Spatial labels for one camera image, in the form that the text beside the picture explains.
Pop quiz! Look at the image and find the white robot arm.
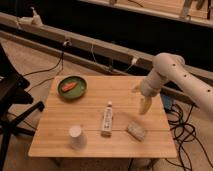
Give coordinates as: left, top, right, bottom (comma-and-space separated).
132, 53, 213, 117

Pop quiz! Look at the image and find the blue box on floor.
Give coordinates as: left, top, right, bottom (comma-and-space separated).
161, 94, 173, 110

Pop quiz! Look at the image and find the beige sponge block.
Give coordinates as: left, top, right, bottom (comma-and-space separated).
126, 122, 146, 141

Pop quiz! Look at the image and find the orange carrot piece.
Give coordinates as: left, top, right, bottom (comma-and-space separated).
62, 82, 78, 92

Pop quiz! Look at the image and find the white plug on rail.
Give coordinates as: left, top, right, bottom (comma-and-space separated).
131, 58, 138, 65

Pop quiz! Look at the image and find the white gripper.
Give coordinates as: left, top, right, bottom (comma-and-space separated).
131, 69, 167, 115

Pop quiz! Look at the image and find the black office chair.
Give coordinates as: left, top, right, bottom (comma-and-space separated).
0, 43, 45, 171

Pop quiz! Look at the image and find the green plate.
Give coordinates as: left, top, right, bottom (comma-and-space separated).
57, 76, 87, 100

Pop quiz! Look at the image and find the white paper cup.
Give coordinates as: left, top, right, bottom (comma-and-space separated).
69, 125, 87, 150

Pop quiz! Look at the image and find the black cable bundle right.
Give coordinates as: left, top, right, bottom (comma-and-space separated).
164, 103, 213, 171

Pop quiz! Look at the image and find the black cable left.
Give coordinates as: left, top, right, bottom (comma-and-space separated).
23, 41, 71, 93

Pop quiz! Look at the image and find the wooden table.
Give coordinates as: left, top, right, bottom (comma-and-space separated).
29, 76, 177, 158

